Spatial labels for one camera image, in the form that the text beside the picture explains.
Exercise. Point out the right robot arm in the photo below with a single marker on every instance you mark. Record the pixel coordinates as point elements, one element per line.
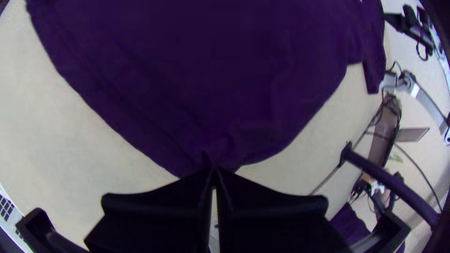
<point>429,102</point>

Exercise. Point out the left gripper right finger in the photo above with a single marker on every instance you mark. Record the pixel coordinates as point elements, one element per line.
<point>274,221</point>

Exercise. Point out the black t-shirt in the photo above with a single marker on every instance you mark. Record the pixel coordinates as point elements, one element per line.
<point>211,88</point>

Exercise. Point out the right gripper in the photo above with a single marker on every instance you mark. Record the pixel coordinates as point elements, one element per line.
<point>415,30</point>

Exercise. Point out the white laundry basket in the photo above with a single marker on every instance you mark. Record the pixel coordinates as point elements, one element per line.
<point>14,222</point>

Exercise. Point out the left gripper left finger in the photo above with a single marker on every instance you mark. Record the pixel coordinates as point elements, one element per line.
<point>158,218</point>

